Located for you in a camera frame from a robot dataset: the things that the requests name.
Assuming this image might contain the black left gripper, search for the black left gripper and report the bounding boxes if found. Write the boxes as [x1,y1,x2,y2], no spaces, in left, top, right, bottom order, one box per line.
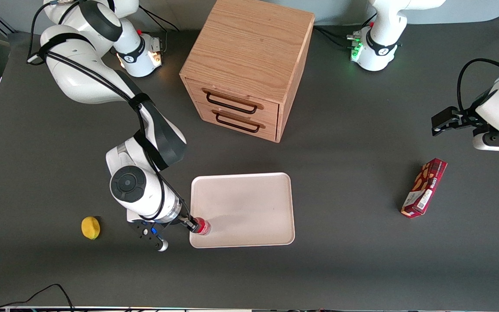
[431,106,489,137]

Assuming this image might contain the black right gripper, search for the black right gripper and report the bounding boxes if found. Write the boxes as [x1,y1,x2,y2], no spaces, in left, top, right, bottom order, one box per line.
[162,214,199,234]

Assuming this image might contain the red coke bottle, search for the red coke bottle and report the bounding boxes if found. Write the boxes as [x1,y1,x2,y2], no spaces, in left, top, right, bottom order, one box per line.
[191,219,211,236]

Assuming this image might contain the beige rectangular tray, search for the beige rectangular tray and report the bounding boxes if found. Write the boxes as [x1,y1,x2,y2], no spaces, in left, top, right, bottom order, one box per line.
[189,172,296,249]

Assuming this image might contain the red snack box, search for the red snack box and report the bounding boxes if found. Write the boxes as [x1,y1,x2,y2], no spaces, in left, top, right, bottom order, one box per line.
[401,158,448,219]

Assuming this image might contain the yellow lemon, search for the yellow lemon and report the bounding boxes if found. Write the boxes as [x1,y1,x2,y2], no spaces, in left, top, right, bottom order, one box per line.
[81,216,101,240]

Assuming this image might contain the wooden drawer cabinet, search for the wooden drawer cabinet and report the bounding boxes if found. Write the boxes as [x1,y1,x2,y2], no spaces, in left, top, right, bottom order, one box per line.
[179,0,315,143]

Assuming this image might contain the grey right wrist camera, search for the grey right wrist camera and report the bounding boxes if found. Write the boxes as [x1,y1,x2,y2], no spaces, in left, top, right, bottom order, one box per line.
[129,219,169,252]

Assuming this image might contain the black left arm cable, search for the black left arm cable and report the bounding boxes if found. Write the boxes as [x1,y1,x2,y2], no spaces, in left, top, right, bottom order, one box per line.
[457,58,499,114]

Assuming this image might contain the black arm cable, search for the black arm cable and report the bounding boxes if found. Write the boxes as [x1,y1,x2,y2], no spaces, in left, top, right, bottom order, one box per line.
[26,0,191,222]
[457,58,499,114]

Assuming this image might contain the black metal drawer handle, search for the black metal drawer handle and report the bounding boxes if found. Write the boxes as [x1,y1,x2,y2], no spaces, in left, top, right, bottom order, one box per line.
[212,110,266,133]
[202,88,264,115]

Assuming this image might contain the wooden drawer with handle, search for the wooden drawer with handle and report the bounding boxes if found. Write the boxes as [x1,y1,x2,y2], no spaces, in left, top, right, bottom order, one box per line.
[186,79,280,127]
[196,106,278,142]

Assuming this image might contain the black left base cables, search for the black left base cables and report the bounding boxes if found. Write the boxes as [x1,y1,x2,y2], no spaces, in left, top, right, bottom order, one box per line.
[314,13,378,49]

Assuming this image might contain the black cable at table edge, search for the black cable at table edge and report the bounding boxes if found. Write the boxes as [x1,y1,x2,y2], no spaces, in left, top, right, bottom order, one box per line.
[0,283,75,312]

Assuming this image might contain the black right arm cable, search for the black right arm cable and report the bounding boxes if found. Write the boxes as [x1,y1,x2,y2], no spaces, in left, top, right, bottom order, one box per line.
[26,0,191,222]

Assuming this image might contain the black right base cable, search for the black right base cable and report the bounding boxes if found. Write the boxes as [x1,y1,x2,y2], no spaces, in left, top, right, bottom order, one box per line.
[137,6,181,53]

